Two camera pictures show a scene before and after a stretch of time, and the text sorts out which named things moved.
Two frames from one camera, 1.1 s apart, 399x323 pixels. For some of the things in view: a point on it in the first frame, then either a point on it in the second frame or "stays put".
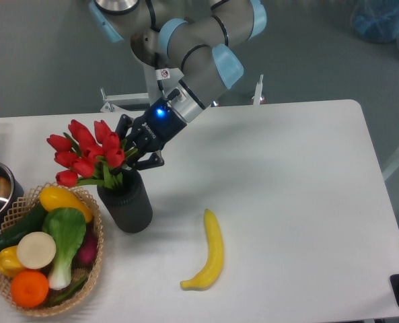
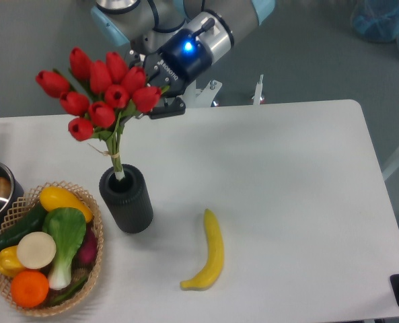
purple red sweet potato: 85,256 stays put
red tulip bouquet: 95,160 to 99,94
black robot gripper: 159,124 to 172,67
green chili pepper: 65,295 stays put
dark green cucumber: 11,237 stays put
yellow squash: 54,197 stays put
